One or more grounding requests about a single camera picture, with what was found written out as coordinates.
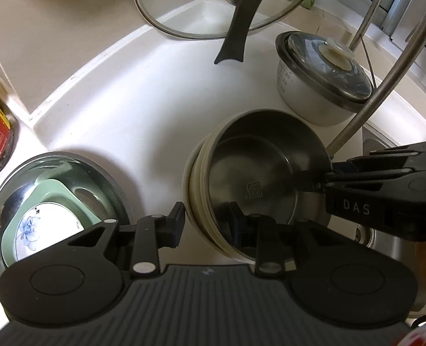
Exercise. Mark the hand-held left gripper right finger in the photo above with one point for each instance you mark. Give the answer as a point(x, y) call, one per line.
point(240, 230)

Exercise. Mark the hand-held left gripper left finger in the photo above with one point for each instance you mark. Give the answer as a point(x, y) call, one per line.
point(175, 227)

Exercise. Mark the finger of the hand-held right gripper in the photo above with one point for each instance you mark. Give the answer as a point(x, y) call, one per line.
point(397, 156)
point(371, 180)

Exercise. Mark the small stainless steel pot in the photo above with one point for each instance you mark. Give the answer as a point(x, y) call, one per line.
point(256, 173)

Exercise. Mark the cream ribbed bowl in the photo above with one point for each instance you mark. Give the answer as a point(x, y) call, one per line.
point(203, 165)

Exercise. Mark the stainless steel basin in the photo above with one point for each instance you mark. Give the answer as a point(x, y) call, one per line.
point(90, 173)

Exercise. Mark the small blue floral plate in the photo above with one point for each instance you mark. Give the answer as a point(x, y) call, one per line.
point(50, 230)

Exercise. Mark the green square plate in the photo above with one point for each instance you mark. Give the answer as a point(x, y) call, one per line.
point(54, 185)

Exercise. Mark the stainless steel sink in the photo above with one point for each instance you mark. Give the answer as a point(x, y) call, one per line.
point(386, 256)

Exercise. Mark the grey metal cooking pot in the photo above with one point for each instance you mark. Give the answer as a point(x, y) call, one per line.
point(299, 95)

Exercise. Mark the steel rimmed pot lid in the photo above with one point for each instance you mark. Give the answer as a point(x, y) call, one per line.
point(314, 61)

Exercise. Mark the thin metal rack rod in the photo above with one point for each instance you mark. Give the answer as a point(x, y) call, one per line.
point(377, 10)

